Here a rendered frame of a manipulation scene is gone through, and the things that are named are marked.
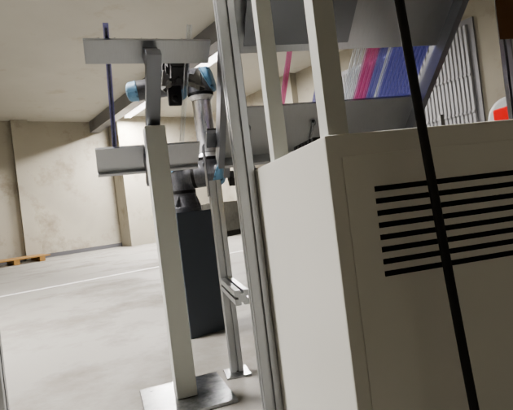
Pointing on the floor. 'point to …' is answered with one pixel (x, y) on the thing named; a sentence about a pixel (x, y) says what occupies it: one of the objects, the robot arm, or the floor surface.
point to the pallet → (22, 259)
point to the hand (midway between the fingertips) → (184, 91)
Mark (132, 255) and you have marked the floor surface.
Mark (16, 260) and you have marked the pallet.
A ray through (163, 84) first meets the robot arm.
